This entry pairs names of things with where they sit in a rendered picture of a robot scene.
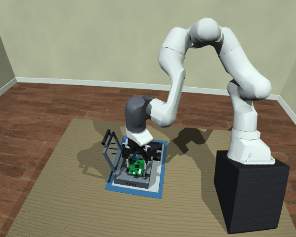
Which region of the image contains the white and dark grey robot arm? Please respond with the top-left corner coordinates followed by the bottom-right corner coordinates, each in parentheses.
top-left (125, 18), bottom-right (275, 164)

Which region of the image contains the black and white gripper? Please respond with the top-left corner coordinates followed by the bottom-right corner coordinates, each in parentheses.
top-left (122, 138), bottom-right (151, 169)

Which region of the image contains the green circuit board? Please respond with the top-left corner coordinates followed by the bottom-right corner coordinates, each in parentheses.
top-left (128, 157), bottom-right (145, 176)

